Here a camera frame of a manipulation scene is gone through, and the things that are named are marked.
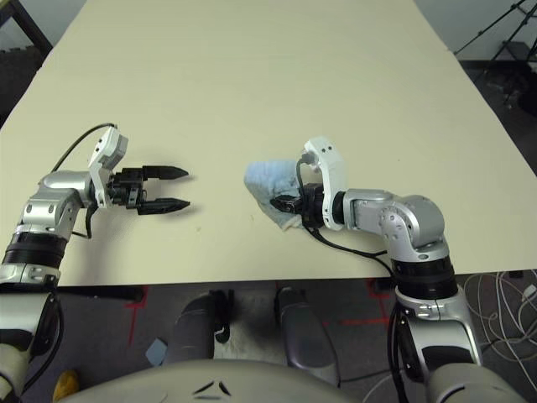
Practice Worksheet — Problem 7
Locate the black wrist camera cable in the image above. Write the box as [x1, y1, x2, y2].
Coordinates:
[50, 122, 119, 241]
[295, 153, 420, 403]

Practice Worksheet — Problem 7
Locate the black foam puzzle mat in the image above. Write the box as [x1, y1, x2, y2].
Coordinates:
[0, 48, 50, 127]

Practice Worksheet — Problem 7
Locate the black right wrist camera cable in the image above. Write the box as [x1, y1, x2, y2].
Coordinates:
[295, 153, 420, 403]

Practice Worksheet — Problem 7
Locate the white cable tangle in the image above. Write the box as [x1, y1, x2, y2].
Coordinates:
[463, 270, 537, 370]

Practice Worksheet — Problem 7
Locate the black tripod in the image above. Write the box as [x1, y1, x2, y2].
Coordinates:
[455, 0, 537, 64]

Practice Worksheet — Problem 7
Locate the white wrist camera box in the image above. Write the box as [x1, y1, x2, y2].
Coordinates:
[87, 127, 128, 207]
[303, 135, 349, 231]

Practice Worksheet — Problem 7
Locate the light blue fluffy rag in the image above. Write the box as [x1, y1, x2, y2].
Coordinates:
[243, 157, 310, 232]

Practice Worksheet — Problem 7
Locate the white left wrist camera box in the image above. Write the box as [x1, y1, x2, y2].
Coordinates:
[87, 127, 128, 207]

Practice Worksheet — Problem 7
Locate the grey left robot leg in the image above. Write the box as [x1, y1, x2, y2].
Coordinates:
[163, 293, 219, 366]

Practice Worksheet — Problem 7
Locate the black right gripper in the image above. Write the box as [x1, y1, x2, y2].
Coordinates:
[270, 183, 326, 230]

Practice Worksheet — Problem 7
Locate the grey right robot leg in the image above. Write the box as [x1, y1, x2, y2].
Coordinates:
[274, 286, 341, 385]

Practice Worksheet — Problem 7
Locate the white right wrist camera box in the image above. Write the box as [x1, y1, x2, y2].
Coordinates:
[303, 135, 349, 231]

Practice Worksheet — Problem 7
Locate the blue paper scrap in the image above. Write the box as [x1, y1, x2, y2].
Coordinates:
[145, 339, 169, 366]

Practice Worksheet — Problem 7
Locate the yellow floor object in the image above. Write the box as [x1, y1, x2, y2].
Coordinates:
[53, 369, 80, 402]

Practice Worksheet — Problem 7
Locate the black left wrist camera cable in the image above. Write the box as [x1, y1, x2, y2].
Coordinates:
[50, 122, 119, 241]

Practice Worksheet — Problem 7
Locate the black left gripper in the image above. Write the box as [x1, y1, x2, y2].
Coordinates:
[107, 165, 192, 216]

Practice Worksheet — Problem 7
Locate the light grey robot torso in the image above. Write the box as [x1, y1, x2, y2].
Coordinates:
[54, 359, 366, 403]

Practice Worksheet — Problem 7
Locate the grey robot leg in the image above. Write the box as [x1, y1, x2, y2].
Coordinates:
[274, 286, 341, 385]
[163, 293, 219, 366]

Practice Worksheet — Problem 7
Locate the black-framed side table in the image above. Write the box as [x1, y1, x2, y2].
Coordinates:
[0, 0, 54, 54]

